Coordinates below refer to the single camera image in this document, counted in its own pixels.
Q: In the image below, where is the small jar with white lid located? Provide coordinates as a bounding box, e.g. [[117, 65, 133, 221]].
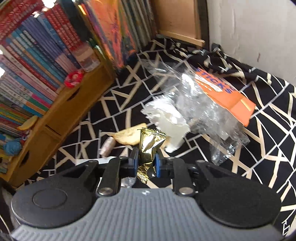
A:
[[77, 45, 100, 71]]

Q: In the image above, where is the blue yarn ball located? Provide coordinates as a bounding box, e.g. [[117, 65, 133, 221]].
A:
[[4, 138, 22, 156]]

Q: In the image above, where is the white tissue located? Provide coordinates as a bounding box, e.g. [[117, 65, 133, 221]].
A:
[[142, 100, 190, 153]]

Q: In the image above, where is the black patterned tablecloth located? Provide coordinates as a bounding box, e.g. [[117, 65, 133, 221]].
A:
[[23, 35, 296, 237]]

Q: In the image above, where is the beige paper roll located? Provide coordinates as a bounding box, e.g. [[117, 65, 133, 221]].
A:
[[99, 137, 114, 158]]

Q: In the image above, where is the large orange peel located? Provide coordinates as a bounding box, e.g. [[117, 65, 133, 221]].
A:
[[109, 123, 148, 146]]

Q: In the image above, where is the brown paper envelope folder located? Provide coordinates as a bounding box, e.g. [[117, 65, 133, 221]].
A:
[[157, 0, 206, 48]]

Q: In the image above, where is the yellow banana toy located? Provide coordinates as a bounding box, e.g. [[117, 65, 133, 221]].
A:
[[17, 115, 38, 131]]

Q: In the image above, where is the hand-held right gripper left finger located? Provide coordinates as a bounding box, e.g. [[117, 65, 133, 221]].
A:
[[59, 148, 140, 197]]

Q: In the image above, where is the row of upright books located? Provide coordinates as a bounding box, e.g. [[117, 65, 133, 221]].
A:
[[0, 5, 90, 139]]

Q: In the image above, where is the stack of thin colourful booklets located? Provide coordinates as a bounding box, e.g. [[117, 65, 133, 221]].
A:
[[76, 0, 160, 72]]

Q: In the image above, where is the wooden desk organiser with drawers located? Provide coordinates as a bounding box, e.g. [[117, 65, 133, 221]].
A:
[[7, 62, 116, 188]]

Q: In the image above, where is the clear plastic wrap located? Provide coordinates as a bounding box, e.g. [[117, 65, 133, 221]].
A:
[[141, 59, 250, 166]]

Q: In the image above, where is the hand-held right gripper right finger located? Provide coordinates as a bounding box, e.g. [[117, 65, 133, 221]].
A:
[[155, 153, 228, 197]]

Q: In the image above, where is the gold foil wrapper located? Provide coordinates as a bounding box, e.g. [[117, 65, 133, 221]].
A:
[[136, 128, 166, 183]]

